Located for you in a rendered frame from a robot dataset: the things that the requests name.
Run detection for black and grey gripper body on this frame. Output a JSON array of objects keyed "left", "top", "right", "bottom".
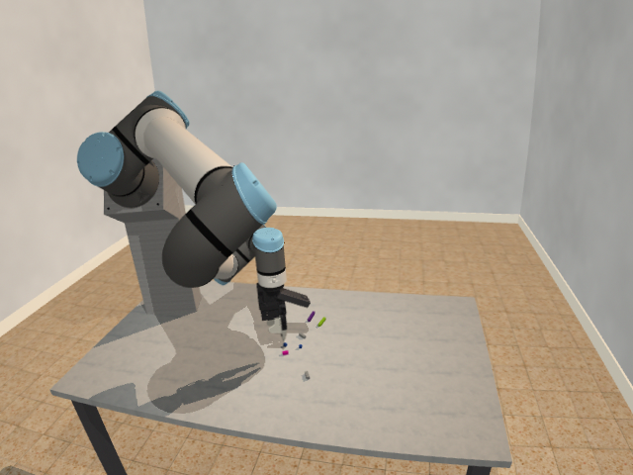
[{"left": 256, "top": 283, "right": 287, "bottom": 321}]

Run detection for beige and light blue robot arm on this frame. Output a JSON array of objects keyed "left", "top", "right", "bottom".
[{"left": 77, "top": 91, "right": 287, "bottom": 288}]

